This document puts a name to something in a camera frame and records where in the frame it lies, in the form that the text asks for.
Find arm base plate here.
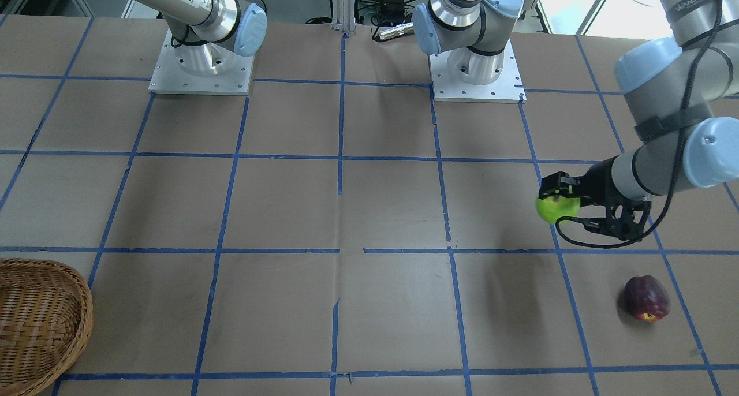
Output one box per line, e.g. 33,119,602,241
148,31,254,96
428,40,527,103

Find wicker basket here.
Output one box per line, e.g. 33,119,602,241
1,257,94,395

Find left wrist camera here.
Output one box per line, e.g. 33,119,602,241
601,197,652,241

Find green apple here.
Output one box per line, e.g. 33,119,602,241
535,195,581,225

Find aluminium frame post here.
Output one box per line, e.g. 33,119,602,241
330,0,356,36

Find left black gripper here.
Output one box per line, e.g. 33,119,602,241
539,158,635,235

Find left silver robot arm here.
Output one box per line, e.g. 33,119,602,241
412,0,737,241

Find black power adapter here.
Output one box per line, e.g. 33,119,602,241
380,0,405,13

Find silver cylinder connector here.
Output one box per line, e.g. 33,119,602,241
372,22,414,43

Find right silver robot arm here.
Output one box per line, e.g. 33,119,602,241
130,0,267,57

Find dark red apple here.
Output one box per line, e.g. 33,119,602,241
621,275,672,322

